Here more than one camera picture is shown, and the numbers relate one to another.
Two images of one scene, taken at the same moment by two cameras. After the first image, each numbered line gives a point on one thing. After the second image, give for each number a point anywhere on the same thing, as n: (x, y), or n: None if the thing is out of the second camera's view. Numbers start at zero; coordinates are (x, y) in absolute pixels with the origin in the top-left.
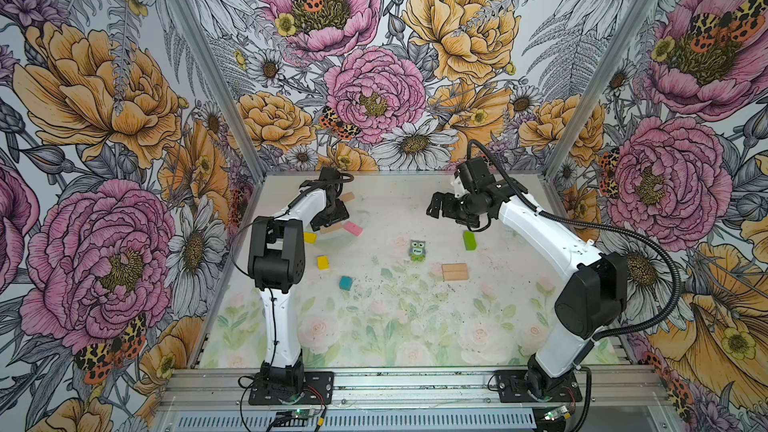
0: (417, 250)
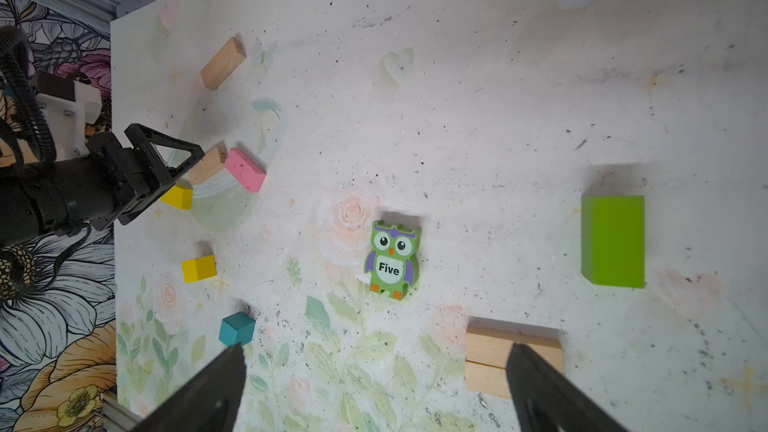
0: (393, 262)
